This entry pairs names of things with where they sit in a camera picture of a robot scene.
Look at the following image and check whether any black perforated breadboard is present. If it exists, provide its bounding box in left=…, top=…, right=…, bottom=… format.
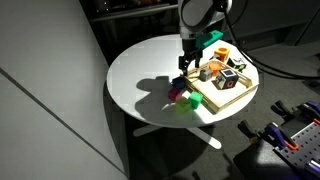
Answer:
left=274, top=122, right=320, bottom=175

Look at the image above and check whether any aluminium extrusion rail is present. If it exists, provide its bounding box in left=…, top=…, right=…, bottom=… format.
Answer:
left=305, top=159, right=320, bottom=178

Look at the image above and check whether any purple clamp with orange tips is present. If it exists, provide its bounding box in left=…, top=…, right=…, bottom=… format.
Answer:
left=237, top=120, right=299, bottom=150

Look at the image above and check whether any lime green block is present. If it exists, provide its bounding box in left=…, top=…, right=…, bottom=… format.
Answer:
left=175, top=97, right=191, bottom=113

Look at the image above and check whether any yellow orange number cube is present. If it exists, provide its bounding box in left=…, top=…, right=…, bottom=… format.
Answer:
left=214, top=47, right=230, bottom=62

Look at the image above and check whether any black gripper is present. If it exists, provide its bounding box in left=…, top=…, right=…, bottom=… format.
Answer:
left=179, top=39, right=203, bottom=77

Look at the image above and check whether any magenta block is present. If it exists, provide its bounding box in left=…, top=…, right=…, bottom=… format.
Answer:
left=168, top=88, right=182, bottom=102

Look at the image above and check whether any round white table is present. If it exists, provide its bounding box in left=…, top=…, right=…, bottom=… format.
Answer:
left=106, top=33, right=260, bottom=150

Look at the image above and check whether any black white letter cube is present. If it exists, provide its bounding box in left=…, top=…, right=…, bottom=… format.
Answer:
left=227, top=58, right=247, bottom=72

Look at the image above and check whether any teal camera mount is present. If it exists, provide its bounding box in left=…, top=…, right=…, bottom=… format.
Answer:
left=196, top=30, right=223, bottom=50

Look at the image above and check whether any orange cup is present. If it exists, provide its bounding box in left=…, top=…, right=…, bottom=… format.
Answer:
left=208, top=62, right=221, bottom=77

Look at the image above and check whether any black cart top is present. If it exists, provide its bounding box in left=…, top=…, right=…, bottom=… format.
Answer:
left=233, top=122, right=320, bottom=180

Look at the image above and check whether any blue block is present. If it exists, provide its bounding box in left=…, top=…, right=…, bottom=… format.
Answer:
left=172, top=77, right=186, bottom=89

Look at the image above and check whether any black white patterned cube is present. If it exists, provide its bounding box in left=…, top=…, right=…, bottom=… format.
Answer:
left=215, top=69, right=239, bottom=90

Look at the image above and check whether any black cable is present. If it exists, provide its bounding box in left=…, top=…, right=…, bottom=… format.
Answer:
left=213, top=0, right=320, bottom=81

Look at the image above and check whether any grey block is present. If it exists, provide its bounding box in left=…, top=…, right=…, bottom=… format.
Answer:
left=199, top=68, right=212, bottom=82

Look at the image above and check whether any wooden tray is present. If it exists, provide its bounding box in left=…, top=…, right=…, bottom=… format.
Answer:
left=183, top=59, right=259, bottom=113

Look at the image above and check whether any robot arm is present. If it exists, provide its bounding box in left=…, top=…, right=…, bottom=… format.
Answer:
left=178, top=0, right=233, bottom=76

